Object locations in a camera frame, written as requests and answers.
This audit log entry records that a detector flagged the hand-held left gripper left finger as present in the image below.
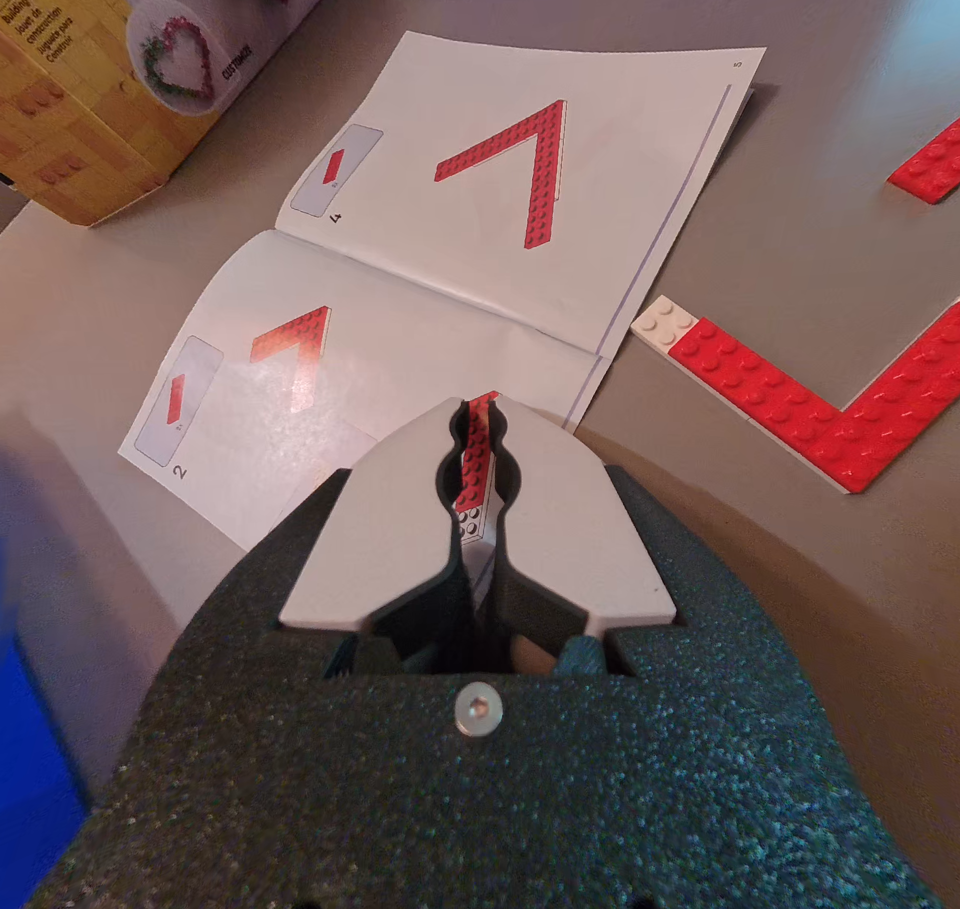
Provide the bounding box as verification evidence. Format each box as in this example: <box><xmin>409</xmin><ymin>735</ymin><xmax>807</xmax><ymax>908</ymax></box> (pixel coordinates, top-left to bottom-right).
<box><xmin>279</xmin><ymin>397</ymin><xmax>481</xmax><ymax>634</ymax></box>

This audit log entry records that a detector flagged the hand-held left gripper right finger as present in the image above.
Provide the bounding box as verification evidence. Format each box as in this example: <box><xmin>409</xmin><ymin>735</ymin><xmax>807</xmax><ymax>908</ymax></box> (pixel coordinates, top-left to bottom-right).
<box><xmin>491</xmin><ymin>393</ymin><xmax>678</xmax><ymax>639</ymax></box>

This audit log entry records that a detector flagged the lego instruction booklet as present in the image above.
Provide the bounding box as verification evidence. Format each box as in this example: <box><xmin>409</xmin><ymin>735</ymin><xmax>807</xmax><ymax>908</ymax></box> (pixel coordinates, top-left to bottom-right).
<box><xmin>117</xmin><ymin>30</ymin><xmax>768</xmax><ymax>554</ymax></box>

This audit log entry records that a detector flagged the yellow white lego box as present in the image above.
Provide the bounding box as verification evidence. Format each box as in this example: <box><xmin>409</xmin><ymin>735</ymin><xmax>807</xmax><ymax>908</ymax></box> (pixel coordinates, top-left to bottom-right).
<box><xmin>0</xmin><ymin>0</ymin><xmax>369</xmax><ymax>229</ymax></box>

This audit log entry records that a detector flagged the blue plastic bin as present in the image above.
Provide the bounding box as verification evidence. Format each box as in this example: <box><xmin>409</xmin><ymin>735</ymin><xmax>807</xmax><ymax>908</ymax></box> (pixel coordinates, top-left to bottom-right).
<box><xmin>0</xmin><ymin>609</ymin><xmax>87</xmax><ymax>909</ymax></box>

